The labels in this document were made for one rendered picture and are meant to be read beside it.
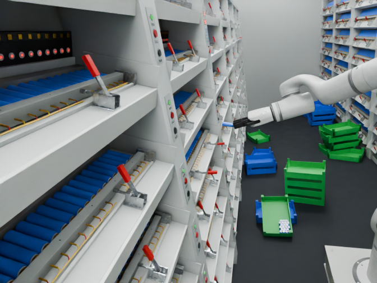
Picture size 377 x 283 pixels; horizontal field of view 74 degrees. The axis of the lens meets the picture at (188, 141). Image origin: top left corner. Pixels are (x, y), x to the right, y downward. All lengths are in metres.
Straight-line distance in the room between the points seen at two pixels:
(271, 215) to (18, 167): 1.97
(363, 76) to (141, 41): 0.68
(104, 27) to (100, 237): 0.44
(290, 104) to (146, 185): 0.74
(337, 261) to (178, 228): 0.87
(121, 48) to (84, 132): 0.31
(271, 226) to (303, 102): 1.21
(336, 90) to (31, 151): 0.91
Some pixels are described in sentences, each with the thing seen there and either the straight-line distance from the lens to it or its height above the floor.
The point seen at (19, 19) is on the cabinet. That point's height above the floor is 1.51.
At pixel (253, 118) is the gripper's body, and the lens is 1.10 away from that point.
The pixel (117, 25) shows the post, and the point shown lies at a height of 1.48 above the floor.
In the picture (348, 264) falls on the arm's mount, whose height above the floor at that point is 0.40.
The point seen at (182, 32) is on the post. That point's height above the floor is 1.47.
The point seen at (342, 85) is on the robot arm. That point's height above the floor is 1.20.
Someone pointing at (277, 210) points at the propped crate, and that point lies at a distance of 2.16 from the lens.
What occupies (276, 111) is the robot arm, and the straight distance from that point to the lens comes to 1.11.
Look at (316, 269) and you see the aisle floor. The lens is 1.91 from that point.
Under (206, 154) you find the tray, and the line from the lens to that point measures 1.13.
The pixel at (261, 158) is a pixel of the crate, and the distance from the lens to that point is 2.94.
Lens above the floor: 1.42
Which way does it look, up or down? 21 degrees down
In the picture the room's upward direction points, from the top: 11 degrees counter-clockwise
